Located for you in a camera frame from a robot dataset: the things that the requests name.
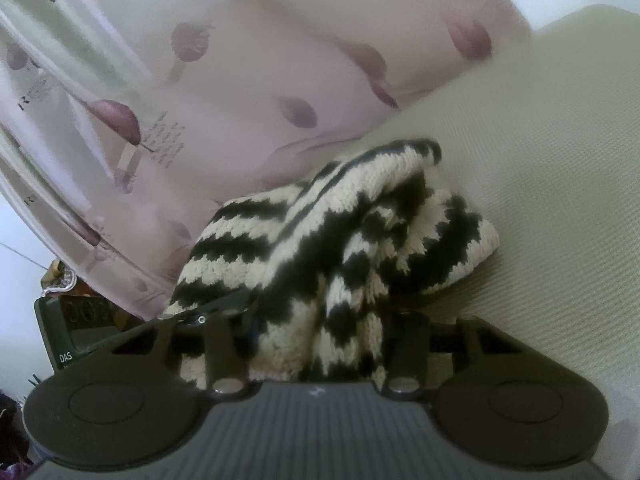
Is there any pink leaf print curtain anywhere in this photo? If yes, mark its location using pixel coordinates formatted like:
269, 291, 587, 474
1, 0, 529, 318

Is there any colourful object behind curtain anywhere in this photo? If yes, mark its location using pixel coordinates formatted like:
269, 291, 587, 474
40, 259, 77, 296

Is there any black white striped knit sweater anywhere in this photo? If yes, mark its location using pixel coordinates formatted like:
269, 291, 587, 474
166, 139, 499, 384

